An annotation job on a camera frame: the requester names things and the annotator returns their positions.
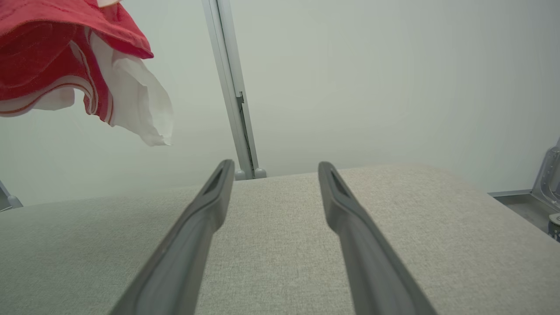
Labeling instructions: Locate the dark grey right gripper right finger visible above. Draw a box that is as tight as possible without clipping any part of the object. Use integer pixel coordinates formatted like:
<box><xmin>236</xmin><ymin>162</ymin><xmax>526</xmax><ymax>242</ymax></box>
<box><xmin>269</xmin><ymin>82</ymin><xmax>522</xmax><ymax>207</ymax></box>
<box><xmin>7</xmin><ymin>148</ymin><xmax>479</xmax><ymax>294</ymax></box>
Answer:
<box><xmin>318</xmin><ymin>161</ymin><xmax>438</xmax><ymax>315</ymax></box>

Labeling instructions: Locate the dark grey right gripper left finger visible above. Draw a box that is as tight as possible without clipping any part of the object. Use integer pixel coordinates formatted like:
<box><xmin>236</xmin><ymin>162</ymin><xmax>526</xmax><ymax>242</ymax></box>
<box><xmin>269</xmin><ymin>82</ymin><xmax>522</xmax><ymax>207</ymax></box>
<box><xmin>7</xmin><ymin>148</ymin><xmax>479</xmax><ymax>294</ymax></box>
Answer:
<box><xmin>108</xmin><ymin>159</ymin><xmax>236</xmax><ymax>315</ymax></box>

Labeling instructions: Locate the red white jersey shirt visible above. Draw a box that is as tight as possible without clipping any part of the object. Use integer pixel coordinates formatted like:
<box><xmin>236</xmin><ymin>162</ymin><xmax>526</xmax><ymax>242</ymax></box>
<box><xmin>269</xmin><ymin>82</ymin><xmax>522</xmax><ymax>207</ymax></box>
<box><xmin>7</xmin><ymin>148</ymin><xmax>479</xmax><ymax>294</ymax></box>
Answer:
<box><xmin>0</xmin><ymin>0</ymin><xmax>174</xmax><ymax>147</ymax></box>

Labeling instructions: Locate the grey fabric ironing surface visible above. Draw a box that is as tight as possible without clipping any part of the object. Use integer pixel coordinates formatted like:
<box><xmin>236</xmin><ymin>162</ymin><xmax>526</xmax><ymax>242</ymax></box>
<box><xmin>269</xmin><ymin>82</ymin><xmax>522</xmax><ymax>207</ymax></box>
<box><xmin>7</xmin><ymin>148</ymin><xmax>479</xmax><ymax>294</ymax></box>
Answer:
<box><xmin>0</xmin><ymin>164</ymin><xmax>560</xmax><ymax>315</ymax></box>

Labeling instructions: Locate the grey metal partition post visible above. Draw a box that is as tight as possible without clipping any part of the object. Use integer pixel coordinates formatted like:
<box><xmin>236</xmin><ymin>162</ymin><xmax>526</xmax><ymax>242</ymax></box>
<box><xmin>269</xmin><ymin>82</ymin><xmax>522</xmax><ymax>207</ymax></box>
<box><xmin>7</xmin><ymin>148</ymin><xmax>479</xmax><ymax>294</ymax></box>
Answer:
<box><xmin>201</xmin><ymin>0</ymin><xmax>259</xmax><ymax>180</ymax></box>

